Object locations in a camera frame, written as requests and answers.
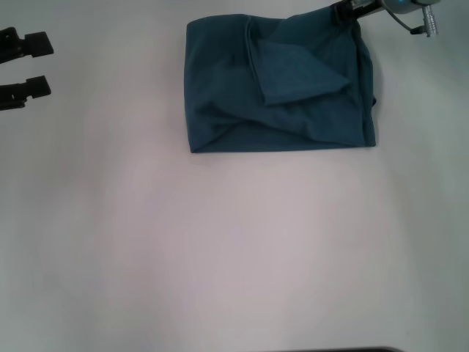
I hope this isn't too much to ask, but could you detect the grey cable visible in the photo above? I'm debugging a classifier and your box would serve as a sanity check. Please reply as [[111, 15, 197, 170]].
[[387, 10, 415, 33]]

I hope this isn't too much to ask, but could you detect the teal blue printed t-shirt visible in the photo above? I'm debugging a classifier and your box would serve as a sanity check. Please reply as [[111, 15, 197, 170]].
[[185, 7, 378, 155]]

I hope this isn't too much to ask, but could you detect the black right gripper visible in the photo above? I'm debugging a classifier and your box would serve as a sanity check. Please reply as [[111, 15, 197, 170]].
[[330, 0, 386, 26]]

